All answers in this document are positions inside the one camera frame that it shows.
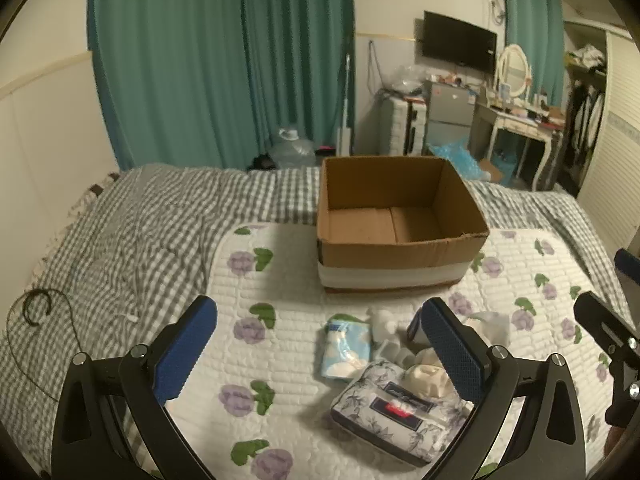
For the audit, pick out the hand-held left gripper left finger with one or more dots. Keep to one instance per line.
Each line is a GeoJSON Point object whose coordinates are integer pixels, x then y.
{"type": "Point", "coordinates": [187, 345]}

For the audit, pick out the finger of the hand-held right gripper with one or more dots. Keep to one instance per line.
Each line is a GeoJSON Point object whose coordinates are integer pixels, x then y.
{"type": "Point", "coordinates": [629, 264]}
{"type": "Point", "coordinates": [602, 316]}

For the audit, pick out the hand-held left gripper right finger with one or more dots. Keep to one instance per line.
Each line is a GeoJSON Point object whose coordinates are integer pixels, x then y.
{"type": "Point", "coordinates": [450, 347]}

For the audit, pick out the floral tissue pack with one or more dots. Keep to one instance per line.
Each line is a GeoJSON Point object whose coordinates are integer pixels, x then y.
{"type": "Point", "coordinates": [395, 412]}

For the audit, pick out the blue white tissue packet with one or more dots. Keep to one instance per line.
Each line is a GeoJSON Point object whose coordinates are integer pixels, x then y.
{"type": "Point", "coordinates": [347, 347]}

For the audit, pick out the brown cardboard box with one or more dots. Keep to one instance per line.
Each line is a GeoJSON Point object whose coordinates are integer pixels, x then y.
{"type": "Point", "coordinates": [400, 255]}

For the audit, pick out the cream rolled cloth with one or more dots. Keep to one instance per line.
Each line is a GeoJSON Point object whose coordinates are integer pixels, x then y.
{"type": "Point", "coordinates": [425, 372]}

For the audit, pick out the floral quilted mat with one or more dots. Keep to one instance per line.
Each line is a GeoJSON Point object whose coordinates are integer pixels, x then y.
{"type": "Point", "coordinates": [280, 360]}

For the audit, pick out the grey checked blanket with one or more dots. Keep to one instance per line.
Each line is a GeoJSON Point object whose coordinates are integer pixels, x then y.
{"type": "Point", "coordinates": [125, 240]}

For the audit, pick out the white wardrobe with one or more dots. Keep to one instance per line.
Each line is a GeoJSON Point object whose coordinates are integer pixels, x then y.
{"type": "Point", "coordinates": [617, 125]}

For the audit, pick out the hanging clothes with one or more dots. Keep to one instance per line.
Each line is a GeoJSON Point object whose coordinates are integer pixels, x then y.
{"type": "Point", "coordinates": [585, 115]}

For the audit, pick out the blue plastic container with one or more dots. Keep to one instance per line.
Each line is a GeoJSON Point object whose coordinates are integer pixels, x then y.
{"type": "Point", "coordinates": [505, 167]}

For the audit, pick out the white dressing table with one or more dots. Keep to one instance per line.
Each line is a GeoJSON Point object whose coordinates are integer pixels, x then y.
{"type": "Point", "coordinates": [515, 122]}

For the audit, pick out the box of blue bottles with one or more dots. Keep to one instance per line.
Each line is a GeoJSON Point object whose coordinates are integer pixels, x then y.
{"type": "Point", "coordinates": [455, 157]}

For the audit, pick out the black bag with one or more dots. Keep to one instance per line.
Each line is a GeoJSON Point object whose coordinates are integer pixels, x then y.
{"type": "Point", "coordinates": [262, 162]}

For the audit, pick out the folded clothes pile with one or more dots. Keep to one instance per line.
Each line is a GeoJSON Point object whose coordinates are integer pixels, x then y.
{"type": "Point", "coordinates": [587, 57]}

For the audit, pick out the clear water bottle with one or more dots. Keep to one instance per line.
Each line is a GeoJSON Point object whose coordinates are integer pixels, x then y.
{"type": "Point", "coordinates": [292, 150]}

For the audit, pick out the white oval mirror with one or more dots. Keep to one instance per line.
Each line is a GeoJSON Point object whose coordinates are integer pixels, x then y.
{"type": "Point", "coordinates": [513, 70]}

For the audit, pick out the white suitcase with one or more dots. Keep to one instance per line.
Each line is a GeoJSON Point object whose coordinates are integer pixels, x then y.
{"type": "Point", "coordinates": [400, 125]}

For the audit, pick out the pink lit device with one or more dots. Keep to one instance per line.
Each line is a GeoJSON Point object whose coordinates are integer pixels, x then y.
{"type": "Point", "coordinates": [325, 150]}

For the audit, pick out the grey small fridge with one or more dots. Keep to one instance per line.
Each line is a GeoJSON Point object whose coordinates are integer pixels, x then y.
{"type": "Point", "coordinates": [450, 110]}

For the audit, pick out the white mop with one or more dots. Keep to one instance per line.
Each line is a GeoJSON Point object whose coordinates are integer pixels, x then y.
{"type": "Point", "coordinates": [345, 110]}

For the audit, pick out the narrow green curtain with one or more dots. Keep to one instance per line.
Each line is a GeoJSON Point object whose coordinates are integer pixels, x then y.
{"type": "Point", "coordinates": [532, 15]}

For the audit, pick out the clear plastic bag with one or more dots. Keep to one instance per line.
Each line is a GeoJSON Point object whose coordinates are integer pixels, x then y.
{"type": "Point", "coordinates": [407, 80]}

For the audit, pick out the black wall television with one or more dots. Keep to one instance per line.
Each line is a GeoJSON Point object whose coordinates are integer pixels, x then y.
{"type": "Point", "coordinates": [457, 40]}

